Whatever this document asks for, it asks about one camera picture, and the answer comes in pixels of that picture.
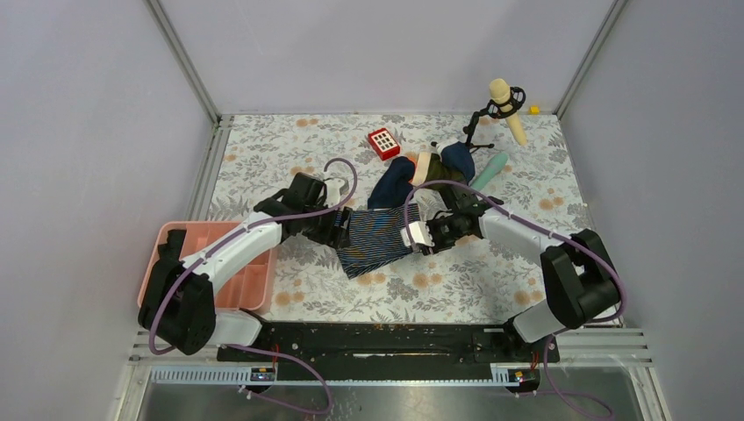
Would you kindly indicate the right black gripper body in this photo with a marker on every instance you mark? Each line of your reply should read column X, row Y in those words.
column 445, row 232

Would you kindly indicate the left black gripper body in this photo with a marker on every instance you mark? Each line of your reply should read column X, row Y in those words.
column 322, row 227

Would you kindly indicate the navy striped underwear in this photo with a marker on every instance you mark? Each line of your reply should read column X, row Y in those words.
column 375, row 241

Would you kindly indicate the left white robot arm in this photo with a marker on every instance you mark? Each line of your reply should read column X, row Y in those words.
column 179, row 307

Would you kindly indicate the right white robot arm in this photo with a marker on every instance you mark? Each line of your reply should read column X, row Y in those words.
column 579, row 279

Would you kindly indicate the olive and beige garment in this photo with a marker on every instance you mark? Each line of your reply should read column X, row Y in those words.
column 429, row 167

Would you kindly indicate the mint green tube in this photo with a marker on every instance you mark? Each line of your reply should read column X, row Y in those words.
column 494, row 166

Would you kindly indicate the solid navy blue garment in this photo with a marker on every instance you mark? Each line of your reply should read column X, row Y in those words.
column 395, row 184

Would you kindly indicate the red grid box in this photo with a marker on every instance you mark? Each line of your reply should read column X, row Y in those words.
column 384, row 144

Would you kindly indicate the pink compartment tray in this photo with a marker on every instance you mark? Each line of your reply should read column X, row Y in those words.
column 251, row 288

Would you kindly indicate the beige microphone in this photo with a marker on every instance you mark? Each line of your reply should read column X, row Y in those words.
column 508, row 101

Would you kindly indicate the black item in tray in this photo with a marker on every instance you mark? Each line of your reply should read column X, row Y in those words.
column 171, row 248

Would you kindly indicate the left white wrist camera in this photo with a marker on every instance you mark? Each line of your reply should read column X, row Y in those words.
column 336, row 191

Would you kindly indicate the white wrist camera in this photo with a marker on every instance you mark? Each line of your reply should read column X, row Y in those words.
column 416, row 236
column 336, row 191

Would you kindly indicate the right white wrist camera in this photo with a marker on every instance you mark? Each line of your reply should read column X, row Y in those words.
column 416, row 236

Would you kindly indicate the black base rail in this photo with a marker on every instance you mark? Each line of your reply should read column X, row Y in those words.
column 388, row 352

